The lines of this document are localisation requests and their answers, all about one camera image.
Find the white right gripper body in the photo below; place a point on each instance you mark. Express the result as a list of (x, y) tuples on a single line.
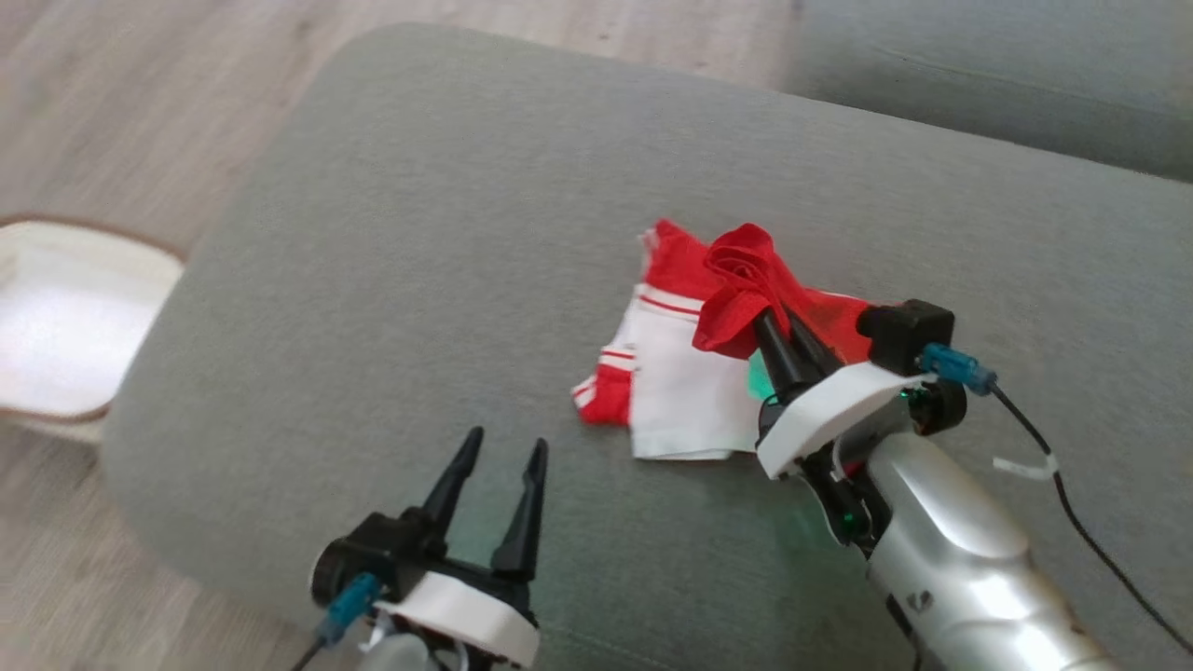
[(829, 410)]

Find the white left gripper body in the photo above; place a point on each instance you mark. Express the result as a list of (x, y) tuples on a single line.
[(466, 610)]

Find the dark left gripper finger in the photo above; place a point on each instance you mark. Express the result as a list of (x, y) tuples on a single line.
[(455, 485), (527, 522)]

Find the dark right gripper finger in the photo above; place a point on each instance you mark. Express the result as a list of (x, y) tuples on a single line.
[(815, 349), (781, 359)]

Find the red shirt with white stripes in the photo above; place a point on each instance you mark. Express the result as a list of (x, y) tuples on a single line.
[(680, 391)]

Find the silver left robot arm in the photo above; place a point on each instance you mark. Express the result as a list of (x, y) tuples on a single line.
[(401, 652)]

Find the grey sofa seat cushion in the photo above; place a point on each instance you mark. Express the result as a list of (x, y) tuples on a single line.
[(1007, 75)]

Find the white laundry basket brown rim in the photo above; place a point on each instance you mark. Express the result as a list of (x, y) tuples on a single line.
[(75, 326)]

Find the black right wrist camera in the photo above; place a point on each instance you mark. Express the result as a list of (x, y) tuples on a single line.
[(904, 331)]

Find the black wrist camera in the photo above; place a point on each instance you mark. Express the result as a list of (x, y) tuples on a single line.
[(373, 550), (904, 331)]

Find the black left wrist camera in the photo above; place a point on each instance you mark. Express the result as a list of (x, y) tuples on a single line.
[(373, 550)]

